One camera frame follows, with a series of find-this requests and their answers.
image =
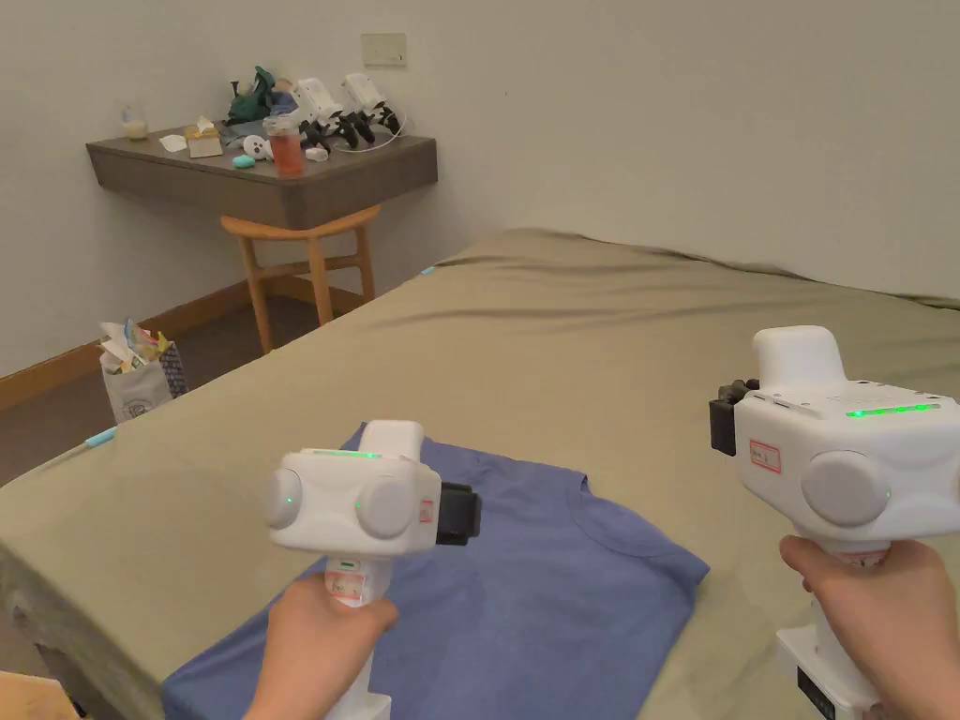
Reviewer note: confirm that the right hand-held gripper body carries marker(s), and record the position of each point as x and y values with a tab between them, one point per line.
780	427

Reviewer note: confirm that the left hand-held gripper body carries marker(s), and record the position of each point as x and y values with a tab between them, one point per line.
337	510

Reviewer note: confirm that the person's left hand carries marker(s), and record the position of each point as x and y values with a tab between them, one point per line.
307	645

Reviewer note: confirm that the person's right hand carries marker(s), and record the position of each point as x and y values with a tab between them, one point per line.
900	630

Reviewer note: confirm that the blue shirt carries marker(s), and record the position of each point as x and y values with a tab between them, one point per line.
525	600

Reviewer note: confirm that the bed with beige sheet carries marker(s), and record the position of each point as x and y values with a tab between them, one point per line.
562	352

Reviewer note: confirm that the paper bag with rubbish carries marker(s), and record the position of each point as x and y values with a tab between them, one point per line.
139	390

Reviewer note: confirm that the grey wall-mounted desk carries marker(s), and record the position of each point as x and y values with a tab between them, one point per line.
225	180

